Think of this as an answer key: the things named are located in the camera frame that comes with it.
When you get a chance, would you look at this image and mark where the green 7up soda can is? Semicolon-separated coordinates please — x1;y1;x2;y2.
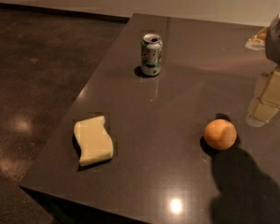
141;34;162;77

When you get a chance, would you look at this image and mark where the orange fruit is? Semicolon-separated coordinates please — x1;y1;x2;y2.
203;119;237;150

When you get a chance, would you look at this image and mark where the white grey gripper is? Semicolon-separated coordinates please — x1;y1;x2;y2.
245;12;280;127

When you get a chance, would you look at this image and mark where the yellow wavy sponge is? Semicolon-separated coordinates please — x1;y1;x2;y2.
74;116;114;167

